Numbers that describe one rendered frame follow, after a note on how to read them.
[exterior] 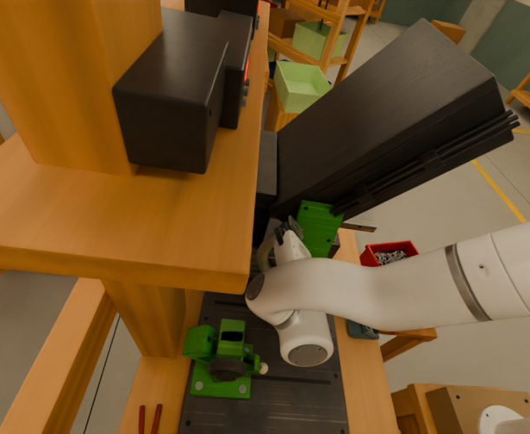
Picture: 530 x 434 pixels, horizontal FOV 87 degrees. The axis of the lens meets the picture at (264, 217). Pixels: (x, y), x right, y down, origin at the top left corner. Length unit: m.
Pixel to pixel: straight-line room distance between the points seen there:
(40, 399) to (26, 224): 0.28
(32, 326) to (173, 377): 1.31
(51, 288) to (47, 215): 1.86
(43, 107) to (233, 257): 0.19
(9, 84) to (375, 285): 0.41
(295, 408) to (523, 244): 0.67
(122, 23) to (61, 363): 0.42
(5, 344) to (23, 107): 1.85
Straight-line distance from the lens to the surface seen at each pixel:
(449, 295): 0.37
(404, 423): 1.21
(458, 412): 1.03
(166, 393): 0.87
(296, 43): 3.55
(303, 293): 0.39
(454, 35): 7.52
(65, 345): 0.52
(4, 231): 0.29
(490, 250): 0.37
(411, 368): 2.17
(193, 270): 0.23
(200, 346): 0.61
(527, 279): 0.36
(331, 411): 0.90
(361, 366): 0.97
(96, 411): 1.82
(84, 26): 0.24
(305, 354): 0.48
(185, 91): 0.24
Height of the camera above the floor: 1.74
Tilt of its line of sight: 48 degrees down
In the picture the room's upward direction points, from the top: 15 degrees clockwise
